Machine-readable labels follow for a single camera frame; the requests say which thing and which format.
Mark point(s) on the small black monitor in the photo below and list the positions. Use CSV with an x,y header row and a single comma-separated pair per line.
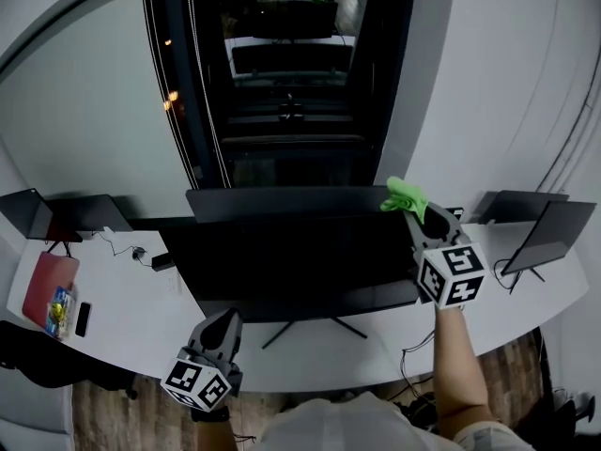
x,y
23,214
549,237

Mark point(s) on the black power adapter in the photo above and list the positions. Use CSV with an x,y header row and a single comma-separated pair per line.
x,y
162,262

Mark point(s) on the person's white shirt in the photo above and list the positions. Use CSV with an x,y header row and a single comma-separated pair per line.
x,y
347,425

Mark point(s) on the black office chair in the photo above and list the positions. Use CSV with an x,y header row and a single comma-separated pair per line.
x,y
47,360

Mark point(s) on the black smartphone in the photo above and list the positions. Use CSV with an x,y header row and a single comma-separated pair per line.
x,y
83,318

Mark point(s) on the green cloth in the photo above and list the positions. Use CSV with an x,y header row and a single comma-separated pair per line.
x,y
406,197

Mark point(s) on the yellow wrapped ornament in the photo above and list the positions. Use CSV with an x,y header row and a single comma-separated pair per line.
x,y
57,310

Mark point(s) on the black wristband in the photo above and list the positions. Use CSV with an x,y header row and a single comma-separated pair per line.
x,y
211,414

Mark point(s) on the black floor equipment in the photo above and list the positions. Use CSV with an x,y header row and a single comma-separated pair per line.
x,y
573,404

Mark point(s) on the person's right forearm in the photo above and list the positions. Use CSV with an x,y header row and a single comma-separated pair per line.
x,y
455,369

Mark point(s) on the blue packet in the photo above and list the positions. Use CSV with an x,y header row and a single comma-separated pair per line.
x,y
60,294

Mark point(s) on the large black monitor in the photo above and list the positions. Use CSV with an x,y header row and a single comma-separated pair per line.
x,y
291,270

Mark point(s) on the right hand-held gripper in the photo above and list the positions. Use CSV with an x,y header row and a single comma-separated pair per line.
x,y
451,275

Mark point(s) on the dark window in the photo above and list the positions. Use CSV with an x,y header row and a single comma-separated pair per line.
x,y
291,87

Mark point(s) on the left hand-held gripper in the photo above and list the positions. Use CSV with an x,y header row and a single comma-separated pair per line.
x,y
192,378

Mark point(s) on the red laptop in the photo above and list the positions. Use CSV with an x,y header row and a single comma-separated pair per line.
x,y
47,284

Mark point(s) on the white roller blind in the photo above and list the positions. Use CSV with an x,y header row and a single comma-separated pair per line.
x,y
70,87

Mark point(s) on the person's left forearm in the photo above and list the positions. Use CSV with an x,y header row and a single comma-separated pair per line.
x,y
211,435

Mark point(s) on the small white plug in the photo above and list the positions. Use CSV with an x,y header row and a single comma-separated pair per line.
x,y
109,229

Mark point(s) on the wide dark grey monitor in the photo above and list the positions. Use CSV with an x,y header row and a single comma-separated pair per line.
x,y
282,202

